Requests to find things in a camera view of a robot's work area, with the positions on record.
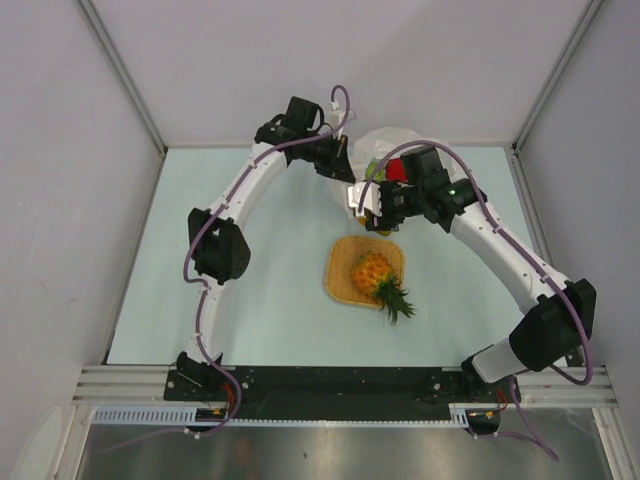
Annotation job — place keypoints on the right aluminium side rail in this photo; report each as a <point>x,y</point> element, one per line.
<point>531,215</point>

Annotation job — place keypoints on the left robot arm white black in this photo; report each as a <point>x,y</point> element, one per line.
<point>218,252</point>

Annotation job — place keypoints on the fake mango yellow green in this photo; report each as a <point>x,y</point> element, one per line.
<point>380,231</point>

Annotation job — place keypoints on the aluminium corner post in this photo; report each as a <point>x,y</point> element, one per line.
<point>107,46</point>
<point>570,49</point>

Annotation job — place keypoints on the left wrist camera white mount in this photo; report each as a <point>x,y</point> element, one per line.
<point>338,118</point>

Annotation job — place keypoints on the woven bamboo tray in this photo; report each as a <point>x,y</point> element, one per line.
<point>343,255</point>

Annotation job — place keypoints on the fake red bell pepper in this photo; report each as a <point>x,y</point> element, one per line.
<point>395,171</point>

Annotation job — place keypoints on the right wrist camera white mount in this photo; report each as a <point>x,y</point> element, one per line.
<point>364,199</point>

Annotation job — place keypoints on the aluminium front rail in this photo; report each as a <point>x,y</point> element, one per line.
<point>130,383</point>

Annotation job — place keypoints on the fake pineapple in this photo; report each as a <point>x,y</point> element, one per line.
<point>374,276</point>

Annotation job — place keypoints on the right aluminium corner post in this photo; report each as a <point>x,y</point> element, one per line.
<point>570,49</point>

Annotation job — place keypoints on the fake green fruit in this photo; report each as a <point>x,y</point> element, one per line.
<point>373,173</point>

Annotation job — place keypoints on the left aluminium corner post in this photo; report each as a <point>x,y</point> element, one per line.
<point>107,46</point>

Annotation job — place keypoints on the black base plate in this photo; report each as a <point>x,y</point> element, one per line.
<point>381,394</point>

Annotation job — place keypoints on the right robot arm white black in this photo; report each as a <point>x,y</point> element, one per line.
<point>558,313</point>

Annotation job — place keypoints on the white plastic bag lemon print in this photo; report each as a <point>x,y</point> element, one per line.
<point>372,147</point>

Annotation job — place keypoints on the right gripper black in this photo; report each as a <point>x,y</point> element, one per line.
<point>386,221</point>

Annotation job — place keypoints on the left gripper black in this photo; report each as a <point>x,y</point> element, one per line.
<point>337,165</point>

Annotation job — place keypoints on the white slotted cable duct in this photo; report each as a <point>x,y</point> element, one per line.
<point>192,417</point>

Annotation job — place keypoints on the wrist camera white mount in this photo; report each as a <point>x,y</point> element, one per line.
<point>338,118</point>
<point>364,199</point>

